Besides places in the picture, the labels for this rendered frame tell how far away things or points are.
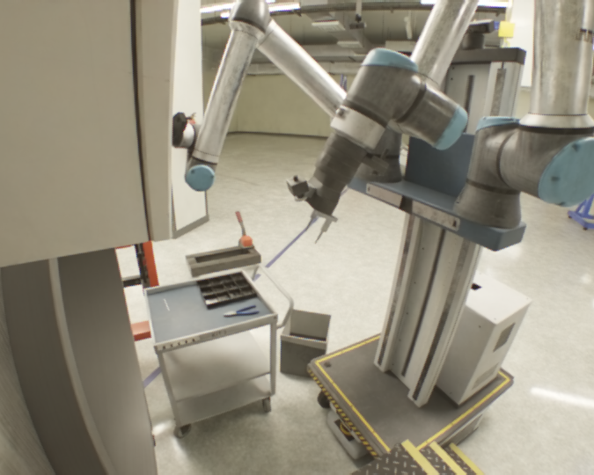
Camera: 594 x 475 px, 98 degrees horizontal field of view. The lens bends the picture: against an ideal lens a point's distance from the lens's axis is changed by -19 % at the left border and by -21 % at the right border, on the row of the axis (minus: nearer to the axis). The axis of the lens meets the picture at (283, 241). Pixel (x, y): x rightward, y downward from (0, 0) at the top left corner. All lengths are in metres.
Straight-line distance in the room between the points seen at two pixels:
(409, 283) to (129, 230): 1.33
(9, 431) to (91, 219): 0.21
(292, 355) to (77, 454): 1.68
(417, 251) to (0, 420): 1.33
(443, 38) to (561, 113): 0.28
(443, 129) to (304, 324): 1.73
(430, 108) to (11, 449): 0.68
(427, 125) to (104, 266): 0.99
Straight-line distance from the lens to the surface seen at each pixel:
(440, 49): 0.77
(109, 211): 0.18
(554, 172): 0.74
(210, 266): 3.00
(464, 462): 1.73
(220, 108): 1.03
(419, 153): 1.23
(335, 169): 0.56
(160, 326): 1.48
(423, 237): 1.37
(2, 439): 0.32
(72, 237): 0.19
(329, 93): 1.27
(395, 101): 0.57
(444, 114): 0.61
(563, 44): 0.77
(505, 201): 0.92
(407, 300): 1.50
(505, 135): 0.88
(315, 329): 2.16
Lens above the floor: 1.56
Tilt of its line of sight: 24 degrees down
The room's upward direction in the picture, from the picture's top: 1 degrees clockwise
